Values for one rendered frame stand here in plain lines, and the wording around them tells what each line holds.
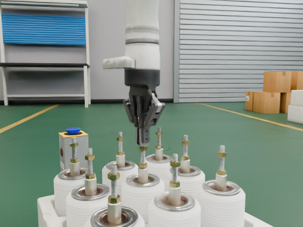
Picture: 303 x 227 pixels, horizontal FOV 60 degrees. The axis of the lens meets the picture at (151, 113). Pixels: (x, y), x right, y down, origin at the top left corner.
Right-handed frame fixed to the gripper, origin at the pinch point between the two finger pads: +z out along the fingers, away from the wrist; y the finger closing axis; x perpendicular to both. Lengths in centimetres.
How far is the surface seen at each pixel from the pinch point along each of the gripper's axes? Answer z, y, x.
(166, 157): 9.8, 9.9, -14.7
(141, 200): 12.4, -3.8, 2.7
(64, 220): 17.2, 6.4, 15.4
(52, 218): 17.2, 8.6, 17.2
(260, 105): 23, 169, -318
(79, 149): 7.9, 26.0, 4.7
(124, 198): 12.9, -0.2, 4.6
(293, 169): 35, 19, -110
